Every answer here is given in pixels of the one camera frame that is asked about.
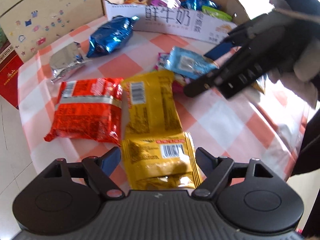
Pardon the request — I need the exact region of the orange white checkered tablecloth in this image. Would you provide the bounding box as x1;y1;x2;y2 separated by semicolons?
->
18;20;308;191

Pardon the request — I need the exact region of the green snack pack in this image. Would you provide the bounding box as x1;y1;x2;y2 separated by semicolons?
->
202;5;232;22

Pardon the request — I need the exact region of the silver foil snack pack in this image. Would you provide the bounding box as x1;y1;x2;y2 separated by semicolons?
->
49;42;90;83

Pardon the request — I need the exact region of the white blue America snack pack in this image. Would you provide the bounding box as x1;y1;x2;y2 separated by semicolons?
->
251;75;266;94

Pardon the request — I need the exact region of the white gloved right hand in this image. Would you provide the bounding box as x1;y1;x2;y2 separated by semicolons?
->
267;40;319;109

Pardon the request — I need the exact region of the beige cabinet with stickers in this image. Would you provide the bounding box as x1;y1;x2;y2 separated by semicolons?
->
0;0;137;63

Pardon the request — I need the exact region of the red snack pack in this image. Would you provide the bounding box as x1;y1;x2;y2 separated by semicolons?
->
44;77;123;145

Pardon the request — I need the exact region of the yellow snack pack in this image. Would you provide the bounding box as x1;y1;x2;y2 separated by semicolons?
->
121;70;183;137
121;132;203;190

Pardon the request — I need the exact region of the red gift box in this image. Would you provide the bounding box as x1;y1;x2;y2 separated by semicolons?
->
0;41;23;109

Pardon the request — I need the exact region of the light blue snack pack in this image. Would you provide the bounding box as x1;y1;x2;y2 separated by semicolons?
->
164;46;219;80

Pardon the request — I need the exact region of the blue foil snack pack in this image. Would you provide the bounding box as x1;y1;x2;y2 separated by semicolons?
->
86;16;140;58
181;0;220;11

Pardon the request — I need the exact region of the cardboard milk box tray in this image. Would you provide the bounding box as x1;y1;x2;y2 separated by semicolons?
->
104;0;249;44

